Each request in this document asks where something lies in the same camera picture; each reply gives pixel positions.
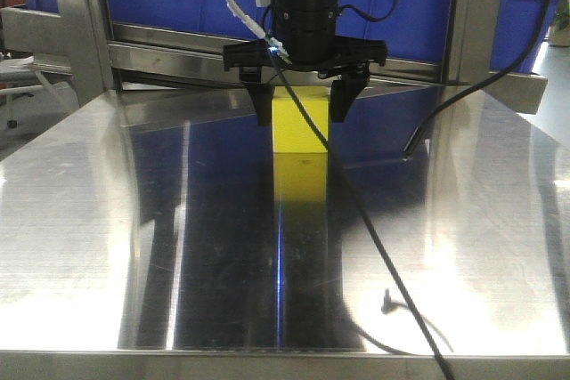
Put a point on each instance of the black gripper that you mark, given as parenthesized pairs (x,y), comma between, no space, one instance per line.
(304,39)

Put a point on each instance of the yellow foam block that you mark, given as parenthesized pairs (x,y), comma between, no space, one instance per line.
(291,133)

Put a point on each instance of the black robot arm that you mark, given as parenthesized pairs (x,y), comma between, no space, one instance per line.
(303,38)

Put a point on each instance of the stainless steel shelf rack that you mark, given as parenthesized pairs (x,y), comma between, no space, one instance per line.
(82,41)

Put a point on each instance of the blue plastic bin right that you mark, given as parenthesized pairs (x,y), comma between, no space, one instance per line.
(416,29)

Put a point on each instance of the green potted plant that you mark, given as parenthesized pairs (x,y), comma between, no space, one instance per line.
(558,35)

